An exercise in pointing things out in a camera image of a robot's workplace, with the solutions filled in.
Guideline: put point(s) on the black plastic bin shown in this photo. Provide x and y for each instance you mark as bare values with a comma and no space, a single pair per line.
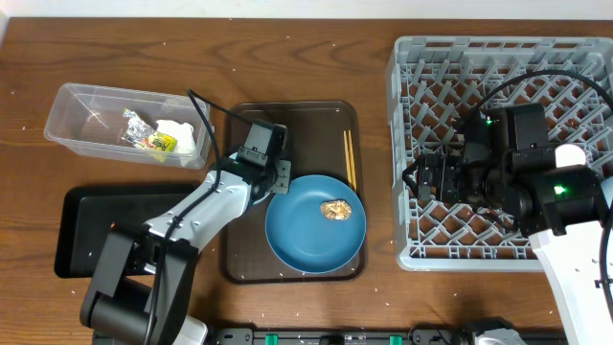
88,213

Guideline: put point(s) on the white tissue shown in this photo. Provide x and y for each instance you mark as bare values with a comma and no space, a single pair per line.
182,133

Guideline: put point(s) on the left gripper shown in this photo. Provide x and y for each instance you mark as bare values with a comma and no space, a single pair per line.
284,187

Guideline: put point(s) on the dark blue plate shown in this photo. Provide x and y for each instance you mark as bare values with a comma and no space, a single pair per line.
302,237

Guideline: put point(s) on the dried mushroom piece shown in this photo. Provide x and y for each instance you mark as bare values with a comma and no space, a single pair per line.
336,209

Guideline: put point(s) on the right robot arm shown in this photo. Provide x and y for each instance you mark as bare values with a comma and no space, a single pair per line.
555,200

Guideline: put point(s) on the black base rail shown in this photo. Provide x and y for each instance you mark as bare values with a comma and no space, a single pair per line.
335,337

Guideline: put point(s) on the grey dishwasher rack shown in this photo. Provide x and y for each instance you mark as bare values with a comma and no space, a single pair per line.
432,80

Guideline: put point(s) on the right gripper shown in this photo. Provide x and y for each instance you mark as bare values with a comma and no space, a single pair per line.
448,166

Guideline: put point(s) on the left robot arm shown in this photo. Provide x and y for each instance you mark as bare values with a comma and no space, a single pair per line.
141,286

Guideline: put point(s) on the light blue plastic cup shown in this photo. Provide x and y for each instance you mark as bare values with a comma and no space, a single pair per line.
607,189

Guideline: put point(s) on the clear plastic bin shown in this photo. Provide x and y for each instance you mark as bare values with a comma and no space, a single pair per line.
88,119

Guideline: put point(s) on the pink plastic cup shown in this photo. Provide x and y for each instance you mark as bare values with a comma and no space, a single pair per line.
567,155

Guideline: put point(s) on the wooden chopstick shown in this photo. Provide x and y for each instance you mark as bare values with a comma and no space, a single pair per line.
348,160
352,161

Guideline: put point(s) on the foil snack wrapper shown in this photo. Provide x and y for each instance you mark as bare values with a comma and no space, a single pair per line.
143,136

